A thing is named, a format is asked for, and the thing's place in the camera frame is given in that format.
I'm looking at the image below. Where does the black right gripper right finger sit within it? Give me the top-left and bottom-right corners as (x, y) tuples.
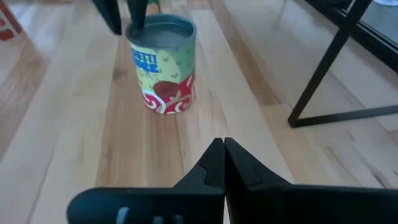
(224, 138), (398, 224)

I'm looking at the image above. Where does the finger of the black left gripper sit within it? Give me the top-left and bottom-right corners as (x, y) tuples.
(91, 0), (123, 35)
(126, 0), (149, 39)

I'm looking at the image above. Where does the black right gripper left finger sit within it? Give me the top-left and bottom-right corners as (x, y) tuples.
(67, 138), (226, 224)

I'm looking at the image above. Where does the green red spaghetti sauce can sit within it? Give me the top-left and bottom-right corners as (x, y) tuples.
(126, 14), (198, 115)

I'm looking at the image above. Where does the wooden shelf with black legs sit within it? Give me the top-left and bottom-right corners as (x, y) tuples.
(287, 0), (398, 128)

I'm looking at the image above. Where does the red white label can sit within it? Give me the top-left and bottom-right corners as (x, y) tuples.
(0, 0), (23, 42)

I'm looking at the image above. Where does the black aluminium table frame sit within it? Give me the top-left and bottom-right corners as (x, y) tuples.
(304, 0), (398, 74)

